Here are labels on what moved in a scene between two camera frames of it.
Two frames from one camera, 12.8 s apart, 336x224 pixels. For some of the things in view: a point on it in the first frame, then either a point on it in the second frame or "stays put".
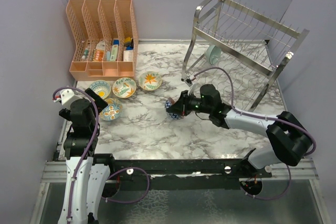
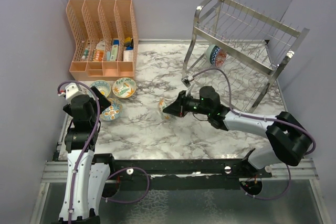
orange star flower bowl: (150, 81) -> (162, 103)
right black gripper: (181, 107) stays put
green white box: (114, 52) stays put
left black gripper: (66, 112) stays put
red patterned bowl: (169, 102) -> (218, 56)
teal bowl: (213, 53) stays put
